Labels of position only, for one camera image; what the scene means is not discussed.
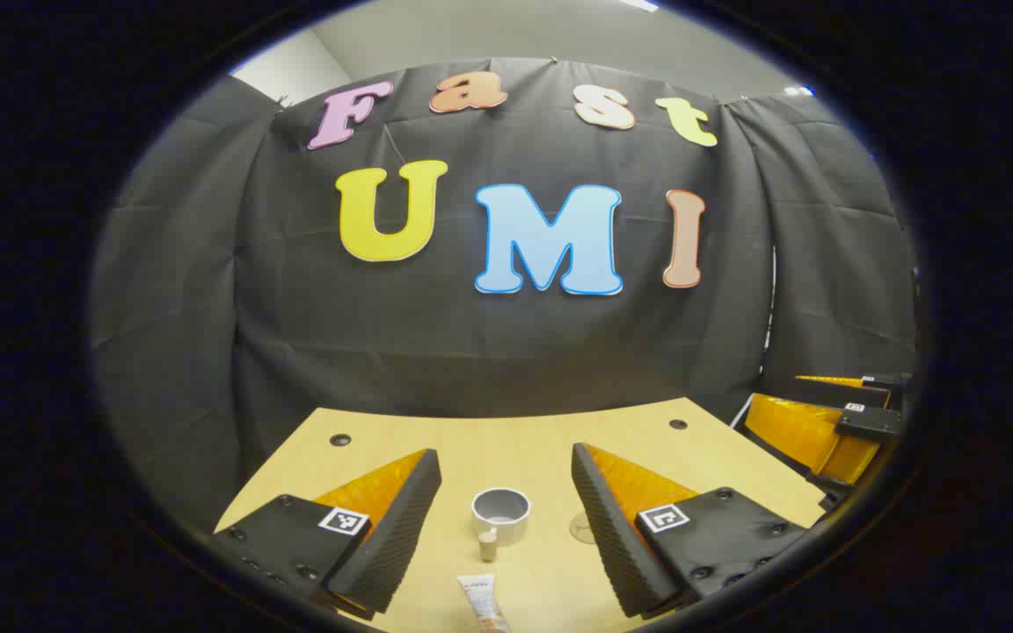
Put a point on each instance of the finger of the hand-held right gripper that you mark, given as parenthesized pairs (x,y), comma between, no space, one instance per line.
(889,384)
(871,424)

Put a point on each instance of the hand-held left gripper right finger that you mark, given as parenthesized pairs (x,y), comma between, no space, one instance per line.
(612,536)

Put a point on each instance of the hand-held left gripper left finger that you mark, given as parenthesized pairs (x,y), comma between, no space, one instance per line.
(392,536)

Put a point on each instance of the round cork coaster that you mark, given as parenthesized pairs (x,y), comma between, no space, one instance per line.
(582,529)

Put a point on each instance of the white toothpaste tube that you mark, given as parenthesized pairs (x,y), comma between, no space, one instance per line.
(482,602)

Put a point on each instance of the light wooden desktop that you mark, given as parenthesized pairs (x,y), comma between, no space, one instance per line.
(515,448)

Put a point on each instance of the black backdrop cloth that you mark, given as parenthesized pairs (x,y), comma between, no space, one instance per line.
(471,352)

